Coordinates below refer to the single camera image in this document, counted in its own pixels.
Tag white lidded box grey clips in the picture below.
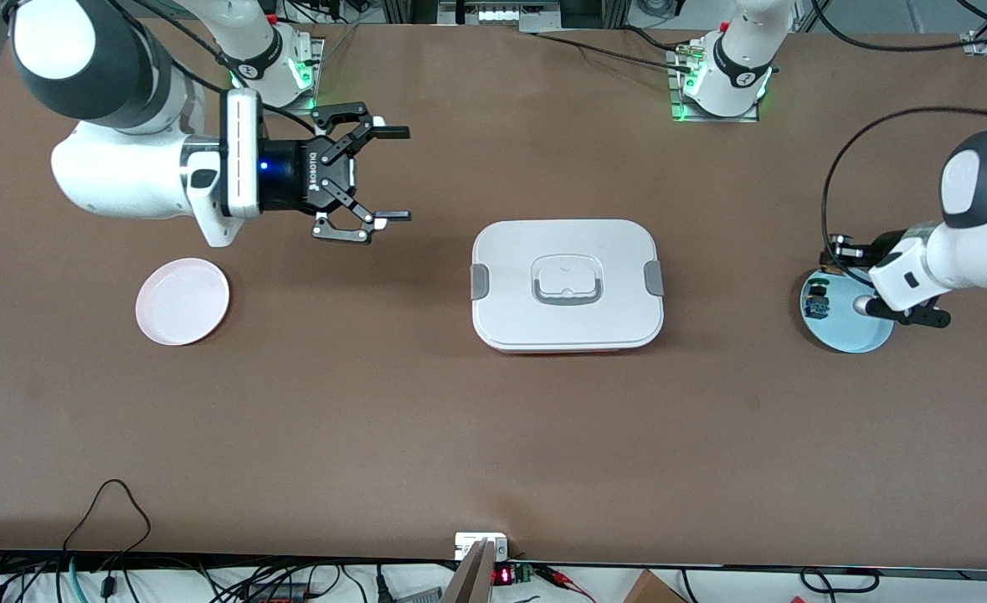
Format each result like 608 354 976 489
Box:
470 219 666 354

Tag brown cardboard box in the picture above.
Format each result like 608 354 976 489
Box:
622 569 688 603

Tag light blue round plate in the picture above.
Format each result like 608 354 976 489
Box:
799 265 895 354

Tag pale pink round plate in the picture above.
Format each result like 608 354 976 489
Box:
135 258 231 347

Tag grey device with sockets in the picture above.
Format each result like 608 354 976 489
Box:
436 0 568 34

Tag red test clip lead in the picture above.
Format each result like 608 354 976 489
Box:
535 564 596 603

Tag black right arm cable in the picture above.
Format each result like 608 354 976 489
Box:
100 0 318 135

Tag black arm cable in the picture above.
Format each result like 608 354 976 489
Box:
821 106 987 290
100 0 318 135

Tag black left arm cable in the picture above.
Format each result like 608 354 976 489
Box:
821 106 987 290

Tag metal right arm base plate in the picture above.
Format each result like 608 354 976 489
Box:
229 33 327 111

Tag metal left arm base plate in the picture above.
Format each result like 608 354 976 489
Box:
667 40 763 124

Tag black cable across table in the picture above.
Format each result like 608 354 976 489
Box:
531 29 695 75

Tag small white mount block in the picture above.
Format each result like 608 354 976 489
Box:
455 533 510 561

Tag looped thin black cable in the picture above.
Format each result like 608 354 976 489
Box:
59 477 153 587

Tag grey slanted post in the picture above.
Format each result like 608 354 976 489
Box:
441 539 499 603

